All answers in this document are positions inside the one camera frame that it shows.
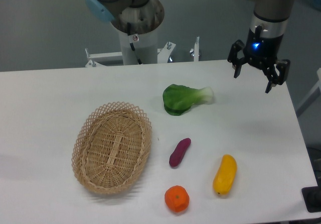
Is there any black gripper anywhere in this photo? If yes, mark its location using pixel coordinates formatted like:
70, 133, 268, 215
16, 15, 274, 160
227, 27, 290, 93

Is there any purple sweet potato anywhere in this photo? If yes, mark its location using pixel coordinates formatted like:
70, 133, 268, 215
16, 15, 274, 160
169, 138, 192, 168

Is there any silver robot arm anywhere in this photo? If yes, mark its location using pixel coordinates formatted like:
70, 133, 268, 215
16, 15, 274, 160
85, 0, 294, 91

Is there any green bok choy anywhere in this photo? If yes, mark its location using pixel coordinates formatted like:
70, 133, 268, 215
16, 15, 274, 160
163, 84, 214, 116

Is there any yellow mango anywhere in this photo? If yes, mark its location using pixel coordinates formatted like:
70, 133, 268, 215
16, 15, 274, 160
213, 154, 237, 195

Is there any black clamp at table edge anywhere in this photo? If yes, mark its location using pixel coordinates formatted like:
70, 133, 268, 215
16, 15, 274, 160
301, 186, 320, 213

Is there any orange tangerine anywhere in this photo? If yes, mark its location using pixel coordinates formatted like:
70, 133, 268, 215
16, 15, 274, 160
164, 185, 190, 213

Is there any woven wicker basket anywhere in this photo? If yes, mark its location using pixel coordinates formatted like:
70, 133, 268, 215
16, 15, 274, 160
72, 102, 152, 195

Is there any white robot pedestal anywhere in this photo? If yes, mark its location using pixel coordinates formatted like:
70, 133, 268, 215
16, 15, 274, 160
109, 0, 166, 65

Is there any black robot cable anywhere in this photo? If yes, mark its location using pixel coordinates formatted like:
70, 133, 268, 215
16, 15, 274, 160
126, 22, 142, 65

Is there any white metal base frame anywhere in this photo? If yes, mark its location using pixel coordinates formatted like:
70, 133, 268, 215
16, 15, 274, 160
84, 36, 201, 67

